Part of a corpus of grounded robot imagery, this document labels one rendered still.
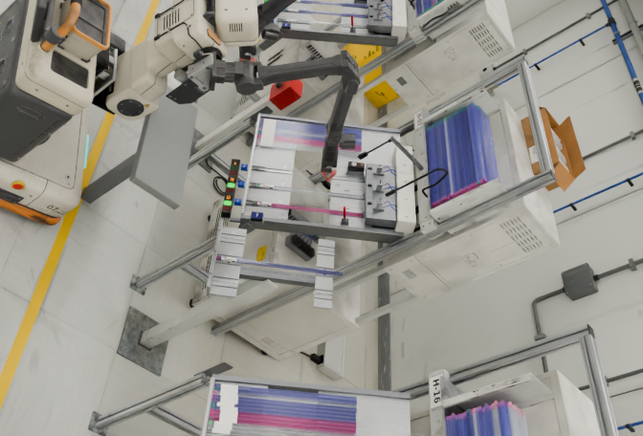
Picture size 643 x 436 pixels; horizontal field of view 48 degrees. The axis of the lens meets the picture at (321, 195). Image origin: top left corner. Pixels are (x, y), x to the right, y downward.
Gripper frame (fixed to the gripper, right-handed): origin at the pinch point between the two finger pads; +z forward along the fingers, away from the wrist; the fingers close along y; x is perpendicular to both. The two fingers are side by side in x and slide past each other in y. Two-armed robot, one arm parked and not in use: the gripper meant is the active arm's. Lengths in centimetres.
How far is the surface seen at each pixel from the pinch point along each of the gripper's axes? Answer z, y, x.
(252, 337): 105, -21, 31
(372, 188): 9.0, 0.9, -20.5
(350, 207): 14.7, -6.1, -11.4
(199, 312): 41, -51, 50
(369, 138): 15.0, 41.5, -19.3
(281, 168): 13.4, 12.9, 21.5
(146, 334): 66, -49, 76
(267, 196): 13.1, -5.7, 26.1
